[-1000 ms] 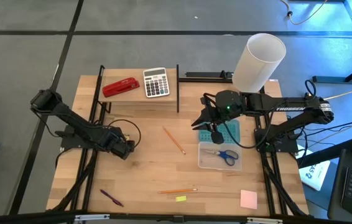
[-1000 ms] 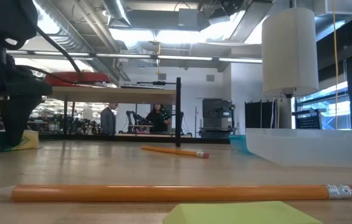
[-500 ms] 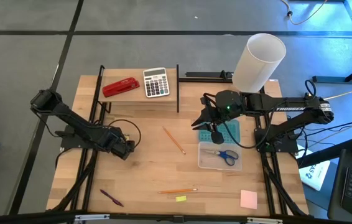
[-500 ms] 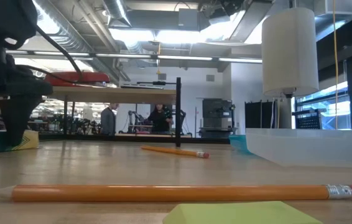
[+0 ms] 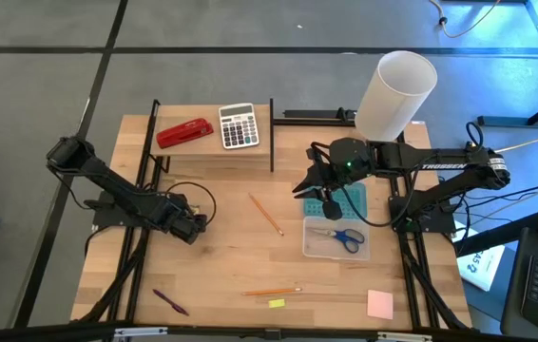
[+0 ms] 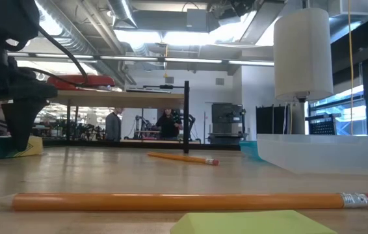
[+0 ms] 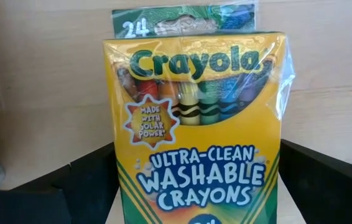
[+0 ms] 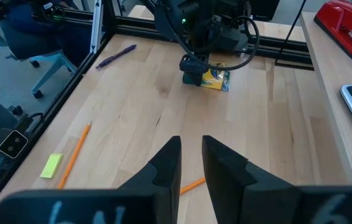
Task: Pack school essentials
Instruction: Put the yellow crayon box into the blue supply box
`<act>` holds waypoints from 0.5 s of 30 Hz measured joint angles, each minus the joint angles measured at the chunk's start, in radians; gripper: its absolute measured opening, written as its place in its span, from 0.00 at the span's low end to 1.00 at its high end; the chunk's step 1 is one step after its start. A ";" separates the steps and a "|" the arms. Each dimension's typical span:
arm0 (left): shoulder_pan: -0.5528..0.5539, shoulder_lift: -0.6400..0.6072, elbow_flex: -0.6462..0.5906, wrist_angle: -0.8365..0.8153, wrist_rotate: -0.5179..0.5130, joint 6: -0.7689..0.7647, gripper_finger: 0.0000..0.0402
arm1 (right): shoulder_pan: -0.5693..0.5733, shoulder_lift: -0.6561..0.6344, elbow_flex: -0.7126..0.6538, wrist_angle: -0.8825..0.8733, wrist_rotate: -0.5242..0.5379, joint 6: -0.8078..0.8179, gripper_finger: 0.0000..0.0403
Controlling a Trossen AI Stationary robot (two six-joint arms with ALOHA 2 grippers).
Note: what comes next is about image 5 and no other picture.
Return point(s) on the white shade wooden base lamp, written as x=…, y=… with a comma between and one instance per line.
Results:
x=392, y=104

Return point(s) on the black desk leg bar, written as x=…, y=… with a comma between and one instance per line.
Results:
x=487, y=237

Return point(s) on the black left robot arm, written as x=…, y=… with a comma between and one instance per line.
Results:
x=107, y=178

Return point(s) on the orange pencil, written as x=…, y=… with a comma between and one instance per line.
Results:
x=271, y=291
x=266, y=214

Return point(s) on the purple pen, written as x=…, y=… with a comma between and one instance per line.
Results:
x=170, y=302

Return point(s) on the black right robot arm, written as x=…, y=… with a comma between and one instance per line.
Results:
x=416, y=161

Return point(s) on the pink sticky note pad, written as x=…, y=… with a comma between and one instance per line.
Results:
x=380, y=305

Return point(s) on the white calculator grey keys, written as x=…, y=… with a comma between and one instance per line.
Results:
x=238, y=128

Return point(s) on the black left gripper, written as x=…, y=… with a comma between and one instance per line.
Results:
x=188, y=225

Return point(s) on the clear pencil case teal lid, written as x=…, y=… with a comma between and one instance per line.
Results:
x=359, y=202

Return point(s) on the black table level camera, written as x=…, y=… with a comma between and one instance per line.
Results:
x=273, y=334

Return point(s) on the white box blue print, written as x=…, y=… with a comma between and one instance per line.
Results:
x=480, y=271

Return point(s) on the yellow eraser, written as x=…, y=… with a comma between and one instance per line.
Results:
x=277, y=303

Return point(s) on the black neighbouring desk frame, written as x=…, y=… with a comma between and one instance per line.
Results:
x=511, y=121

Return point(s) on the silver frame bracket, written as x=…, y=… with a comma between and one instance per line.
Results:
x=404, y=337
x=140, y=331

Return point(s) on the red stapler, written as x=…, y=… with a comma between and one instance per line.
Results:
x=183, y=134

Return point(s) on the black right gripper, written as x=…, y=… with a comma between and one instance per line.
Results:
x=352, y=161

